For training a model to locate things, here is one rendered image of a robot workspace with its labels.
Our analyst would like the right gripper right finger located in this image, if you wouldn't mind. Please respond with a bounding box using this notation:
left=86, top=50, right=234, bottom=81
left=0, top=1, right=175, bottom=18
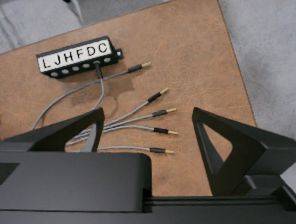
left=192, top=107, right=296, bottom=196

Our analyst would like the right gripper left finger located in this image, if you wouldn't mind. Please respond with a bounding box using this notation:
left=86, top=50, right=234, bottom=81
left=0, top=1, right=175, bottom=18
left=0, top=107, right=105, bottom=152

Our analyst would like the black jack plug with brass tip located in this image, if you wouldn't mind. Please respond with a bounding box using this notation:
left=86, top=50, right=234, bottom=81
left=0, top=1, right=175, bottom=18
left=152, top=108, right=176, bottom=117
left=128, top=62, right=151, bottom=73
left=147, top=87, right=169, bottom=103
left=150, top=148, right=174, bottom=153
left=153, top=127, right=178, bottom=134
left=94, top=62, right=103, bottom=79

